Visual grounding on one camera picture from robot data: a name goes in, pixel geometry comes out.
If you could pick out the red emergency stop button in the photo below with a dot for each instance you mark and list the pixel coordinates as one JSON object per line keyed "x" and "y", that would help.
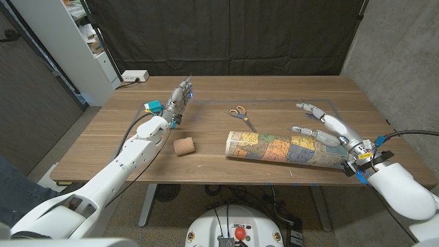
{"x": 240, "y": 233}

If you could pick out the black backdrop curtain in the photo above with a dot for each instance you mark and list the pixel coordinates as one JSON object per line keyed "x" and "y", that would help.
{"x": 223, "y": 34}

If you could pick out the white robot torso base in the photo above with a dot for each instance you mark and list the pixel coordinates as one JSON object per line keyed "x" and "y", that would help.
{"x": 205, "y": 226}

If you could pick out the colourful map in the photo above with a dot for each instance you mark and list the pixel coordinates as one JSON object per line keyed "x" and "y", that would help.
{"x": 274, "y": 148}

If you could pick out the small cardboard box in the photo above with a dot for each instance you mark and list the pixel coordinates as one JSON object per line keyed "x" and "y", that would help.
{"x": 95, "y": 46}

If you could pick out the dark shoe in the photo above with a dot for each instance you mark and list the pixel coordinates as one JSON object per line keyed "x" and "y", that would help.
{"x": 70, "y": 188}

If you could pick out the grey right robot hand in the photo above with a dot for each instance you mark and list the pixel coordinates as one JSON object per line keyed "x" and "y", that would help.
{"x": 339, "y": 128}

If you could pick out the white flat floor board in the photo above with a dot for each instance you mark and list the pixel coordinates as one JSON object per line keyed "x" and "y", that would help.
{"x": 49, "y": 176}

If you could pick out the black backdrop stand pole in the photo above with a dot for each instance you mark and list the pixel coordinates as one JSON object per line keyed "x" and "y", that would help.
{"x": 361, "y": 12}
{"x": 101, "y": 41}

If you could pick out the black round floor grille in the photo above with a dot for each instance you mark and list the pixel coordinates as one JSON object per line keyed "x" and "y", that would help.
{"x": 167, "y": 193}

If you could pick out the person's leg in jeans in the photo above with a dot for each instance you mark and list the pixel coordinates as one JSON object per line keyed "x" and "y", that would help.
{"x": 20, "y": 195}

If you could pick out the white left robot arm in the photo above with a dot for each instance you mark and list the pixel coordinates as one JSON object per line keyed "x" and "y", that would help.
{"x": 106, "y": 185}

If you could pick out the white shelf cabinet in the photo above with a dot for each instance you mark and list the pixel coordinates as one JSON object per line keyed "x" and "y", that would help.
{"x": 68, "y": 51}

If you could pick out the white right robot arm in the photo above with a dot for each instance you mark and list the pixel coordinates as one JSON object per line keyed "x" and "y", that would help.
{"x": 398, "y": 188}

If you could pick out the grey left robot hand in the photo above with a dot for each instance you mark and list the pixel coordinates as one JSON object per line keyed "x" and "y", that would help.
{"x": 176, "y": 103}

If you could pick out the grey table leg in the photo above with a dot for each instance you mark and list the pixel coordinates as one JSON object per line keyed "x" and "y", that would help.
{"x": 147, "y": 206}
{"x": 321, "y": 209}

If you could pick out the brown sponge block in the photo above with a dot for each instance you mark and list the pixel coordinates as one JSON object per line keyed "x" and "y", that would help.
{"x": 184, "y": 146}

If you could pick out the teal wrist camera box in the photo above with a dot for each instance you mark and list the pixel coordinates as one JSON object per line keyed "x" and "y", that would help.
{"x": 155, "y": 106}

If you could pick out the white power strip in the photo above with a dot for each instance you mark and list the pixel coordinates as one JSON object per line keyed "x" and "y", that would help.
{"x": 135, "y": 75}

